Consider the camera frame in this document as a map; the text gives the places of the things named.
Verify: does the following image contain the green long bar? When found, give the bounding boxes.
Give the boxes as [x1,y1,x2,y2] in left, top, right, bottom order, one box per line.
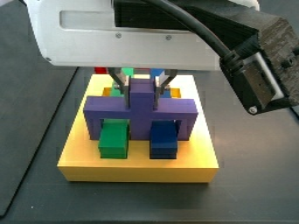
[98,66,136,159]

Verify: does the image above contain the red E-shaped block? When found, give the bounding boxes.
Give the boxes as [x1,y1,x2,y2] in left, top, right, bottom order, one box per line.
[95,67,108,74]

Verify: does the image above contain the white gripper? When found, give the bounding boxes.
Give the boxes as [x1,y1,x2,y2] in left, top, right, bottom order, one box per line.
[24,0,220,108]

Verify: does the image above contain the blue long bar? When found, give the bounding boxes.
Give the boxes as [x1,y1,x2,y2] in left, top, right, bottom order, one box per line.
[148,67,180,160]

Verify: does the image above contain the purple E-shaped block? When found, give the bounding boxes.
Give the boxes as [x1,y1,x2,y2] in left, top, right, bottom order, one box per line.
[83,79,198,141]

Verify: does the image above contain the black camera cable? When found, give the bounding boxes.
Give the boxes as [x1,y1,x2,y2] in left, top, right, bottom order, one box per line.
[140,0,250,71]

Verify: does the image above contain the yellow slotted board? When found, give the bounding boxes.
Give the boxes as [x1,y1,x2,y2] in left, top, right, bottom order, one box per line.
[56,73,220,184]

